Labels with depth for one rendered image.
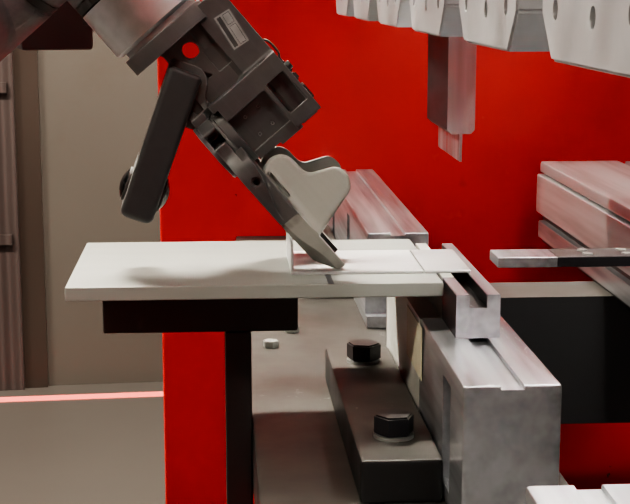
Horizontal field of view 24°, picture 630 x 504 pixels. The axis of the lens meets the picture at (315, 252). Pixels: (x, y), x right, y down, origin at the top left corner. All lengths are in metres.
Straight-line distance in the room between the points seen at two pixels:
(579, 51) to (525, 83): 1.44
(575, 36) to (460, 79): 0.51
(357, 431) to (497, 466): 0.14
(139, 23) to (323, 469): 0.33
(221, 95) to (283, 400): 0.27
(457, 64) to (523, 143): 0.94
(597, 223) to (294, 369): 0.46
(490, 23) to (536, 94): 1.28
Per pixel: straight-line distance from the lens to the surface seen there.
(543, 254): 1.11
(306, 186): 1.04
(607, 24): 0.50
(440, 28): 0.85
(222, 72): 1.05
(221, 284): 1.01
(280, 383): 1.23
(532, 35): 0.66
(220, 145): 1.03
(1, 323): 4.48
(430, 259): 1.10
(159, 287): 1.01
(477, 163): 1.97
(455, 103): 1.05
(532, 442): 0.89
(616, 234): 1.52
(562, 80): 1.99
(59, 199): 4.44
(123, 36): 1.04
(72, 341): 4.52
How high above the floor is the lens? 1.20
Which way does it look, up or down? 10 degrees down
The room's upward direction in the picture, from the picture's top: straight up
